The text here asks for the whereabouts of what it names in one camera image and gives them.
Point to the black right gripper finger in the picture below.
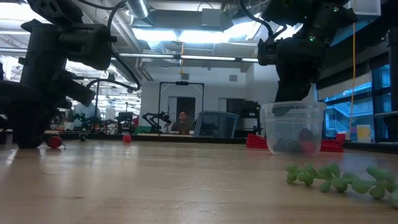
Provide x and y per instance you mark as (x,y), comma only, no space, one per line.
(293,88)

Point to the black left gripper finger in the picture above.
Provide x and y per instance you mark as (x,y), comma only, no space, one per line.
(28,130)

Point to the red cherry with stem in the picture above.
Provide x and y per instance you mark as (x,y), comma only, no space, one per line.
(54,142)

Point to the clear plastic tupperware cup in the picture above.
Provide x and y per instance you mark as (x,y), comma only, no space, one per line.
(295,124)

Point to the dark round berry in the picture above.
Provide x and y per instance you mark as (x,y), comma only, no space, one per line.
(289,145)
(82,136)
(306,134)

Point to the small red fruit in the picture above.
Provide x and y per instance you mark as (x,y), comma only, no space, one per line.
(308,147)

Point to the small red strawberry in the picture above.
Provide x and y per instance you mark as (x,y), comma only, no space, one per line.
(126,138)

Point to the background black robot arm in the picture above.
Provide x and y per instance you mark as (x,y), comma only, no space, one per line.
(155,118)

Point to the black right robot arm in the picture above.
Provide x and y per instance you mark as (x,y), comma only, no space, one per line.
(289,9)

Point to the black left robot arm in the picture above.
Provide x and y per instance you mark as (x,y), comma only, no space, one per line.
(53,9)

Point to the person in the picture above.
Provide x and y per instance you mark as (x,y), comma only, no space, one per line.
(85,112)
(183,126)

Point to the red folded cloth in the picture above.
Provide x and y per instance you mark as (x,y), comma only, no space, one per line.
(256,141)

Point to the small red box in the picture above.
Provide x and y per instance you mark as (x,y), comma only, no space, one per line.
(341,136)

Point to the yellow plastic container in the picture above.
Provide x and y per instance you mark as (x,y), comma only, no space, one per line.
(363,132)

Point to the black metal pole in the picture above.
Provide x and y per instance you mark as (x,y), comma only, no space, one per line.
(393,62)

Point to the artificial green succulent plant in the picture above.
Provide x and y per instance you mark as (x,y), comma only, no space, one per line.
(339,183)

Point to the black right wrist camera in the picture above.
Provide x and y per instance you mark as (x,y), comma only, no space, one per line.
(266,51)

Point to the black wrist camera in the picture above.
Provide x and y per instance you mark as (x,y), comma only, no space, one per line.
(87,46)
(266,51)

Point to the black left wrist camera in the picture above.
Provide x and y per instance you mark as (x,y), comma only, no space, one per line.
(87,46)

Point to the black background station frame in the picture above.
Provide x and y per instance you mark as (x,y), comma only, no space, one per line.
(182,83)

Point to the black aluminium table frame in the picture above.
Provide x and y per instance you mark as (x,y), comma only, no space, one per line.
(186,139)

